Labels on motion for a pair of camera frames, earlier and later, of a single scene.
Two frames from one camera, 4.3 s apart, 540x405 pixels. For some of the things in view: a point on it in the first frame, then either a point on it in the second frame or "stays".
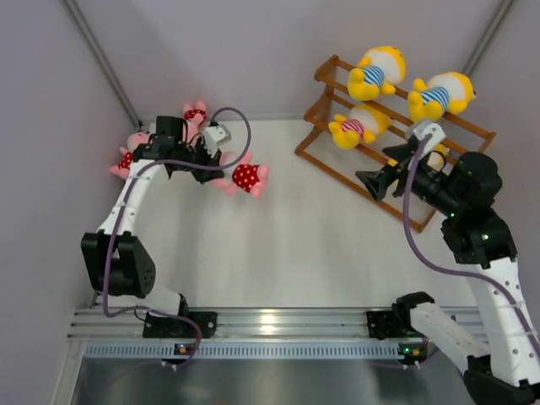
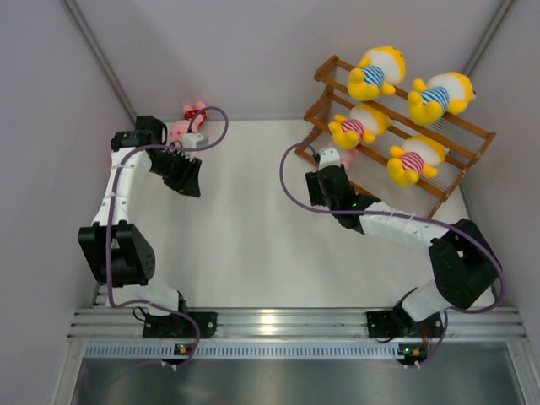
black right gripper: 377,180 → 314,188
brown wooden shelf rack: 346,137 stays
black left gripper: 207,160 → 186,182
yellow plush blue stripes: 380,69 stays
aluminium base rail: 254,322 stays
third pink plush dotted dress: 196,115 stays
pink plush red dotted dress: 242,176 → 352,157
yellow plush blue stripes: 443,93 stays
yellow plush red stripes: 364,121 stays
